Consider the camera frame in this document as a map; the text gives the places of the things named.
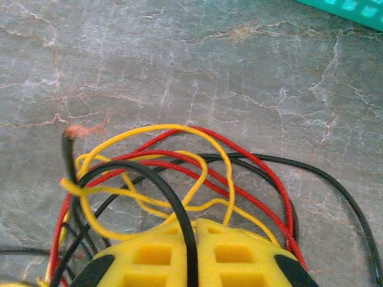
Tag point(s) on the teal perforated plastic basket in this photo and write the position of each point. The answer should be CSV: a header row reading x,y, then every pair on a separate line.
x,y
329,9

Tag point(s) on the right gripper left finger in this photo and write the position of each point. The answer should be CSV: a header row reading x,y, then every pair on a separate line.
x,y
125,254

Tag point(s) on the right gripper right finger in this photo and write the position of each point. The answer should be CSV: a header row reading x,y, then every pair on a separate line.
x,y
254,248

